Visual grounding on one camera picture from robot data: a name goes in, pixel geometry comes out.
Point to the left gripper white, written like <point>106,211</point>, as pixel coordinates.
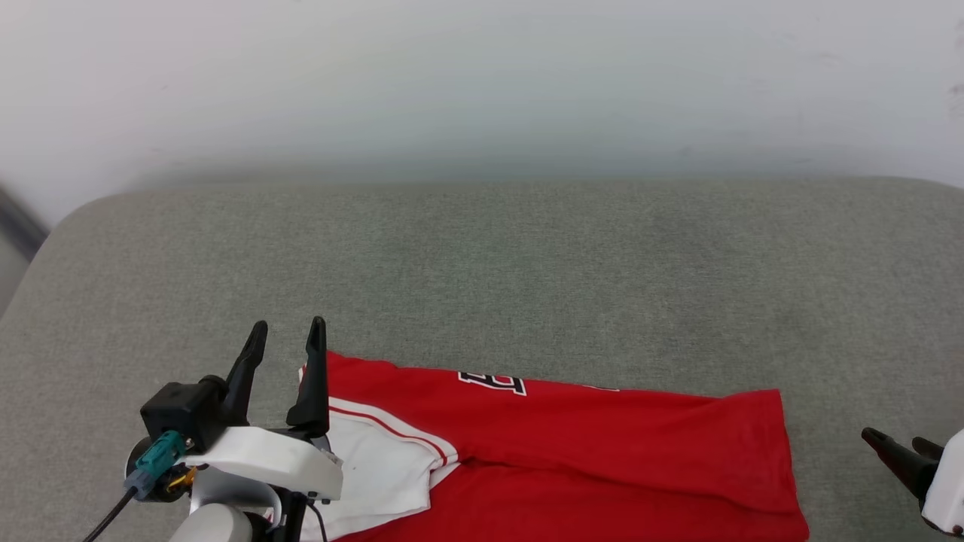
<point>263,455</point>

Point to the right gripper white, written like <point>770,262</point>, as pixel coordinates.
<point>947,489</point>

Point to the red jersey with white sleeves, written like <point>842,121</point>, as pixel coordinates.
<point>587,452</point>

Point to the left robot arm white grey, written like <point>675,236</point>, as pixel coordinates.
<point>218,519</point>

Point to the grey fabric sofa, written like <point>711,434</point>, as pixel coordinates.
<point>527,278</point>

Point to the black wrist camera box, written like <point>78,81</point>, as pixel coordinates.
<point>181,410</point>

